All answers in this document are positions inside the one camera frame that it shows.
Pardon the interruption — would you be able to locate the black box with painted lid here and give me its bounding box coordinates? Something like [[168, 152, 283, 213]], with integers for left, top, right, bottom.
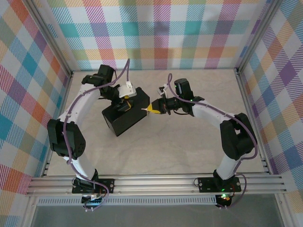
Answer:
[[101, 87, 151, 137]]

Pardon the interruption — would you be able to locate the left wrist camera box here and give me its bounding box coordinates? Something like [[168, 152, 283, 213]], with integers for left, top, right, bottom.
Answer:
[[117, 81, 137, 98]]

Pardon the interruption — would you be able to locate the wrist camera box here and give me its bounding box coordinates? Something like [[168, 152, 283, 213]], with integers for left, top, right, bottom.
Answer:
[[158, 83, 169, 97], [117, 81, 137, 98]]

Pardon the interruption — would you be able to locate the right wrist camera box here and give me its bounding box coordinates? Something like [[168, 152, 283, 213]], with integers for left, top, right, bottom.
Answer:
[[158, 83, 169, 97]]

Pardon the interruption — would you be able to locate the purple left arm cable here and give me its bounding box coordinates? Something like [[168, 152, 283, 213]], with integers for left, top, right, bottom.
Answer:
[[62, 58, 131, 212]]

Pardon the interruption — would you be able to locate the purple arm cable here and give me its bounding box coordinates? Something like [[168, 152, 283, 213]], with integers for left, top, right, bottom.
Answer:
[[62, 58, 131, 212], [167, 73, 258, 210]]

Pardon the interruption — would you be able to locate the long aluminium base rail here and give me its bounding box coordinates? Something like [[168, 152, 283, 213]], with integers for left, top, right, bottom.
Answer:
[[26, 174, 288, 196]]

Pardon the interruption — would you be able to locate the aluminium side rail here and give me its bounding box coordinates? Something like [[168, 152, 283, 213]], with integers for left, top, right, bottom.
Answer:
[[235, 70, 272, 175]]

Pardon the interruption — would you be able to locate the aluminium frame post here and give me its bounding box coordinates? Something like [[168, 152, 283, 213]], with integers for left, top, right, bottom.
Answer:
[[235, 0, 285, 75], [25, 0, 74, 76]]

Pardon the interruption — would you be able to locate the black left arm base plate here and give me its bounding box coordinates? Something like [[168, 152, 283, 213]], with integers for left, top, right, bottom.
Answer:
[[71, 178, 115, 195]]

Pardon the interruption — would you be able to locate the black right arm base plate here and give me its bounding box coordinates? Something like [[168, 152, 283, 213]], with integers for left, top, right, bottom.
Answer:
[[198, 176, 242, 193]]

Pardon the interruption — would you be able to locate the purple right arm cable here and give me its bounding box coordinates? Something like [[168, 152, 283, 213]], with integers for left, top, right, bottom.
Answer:
[[167, 73, 258, 210]]

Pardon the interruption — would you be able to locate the grey slotted cable duct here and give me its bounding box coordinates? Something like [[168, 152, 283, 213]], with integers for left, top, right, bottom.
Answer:
[[36, 195, 218, 206]]

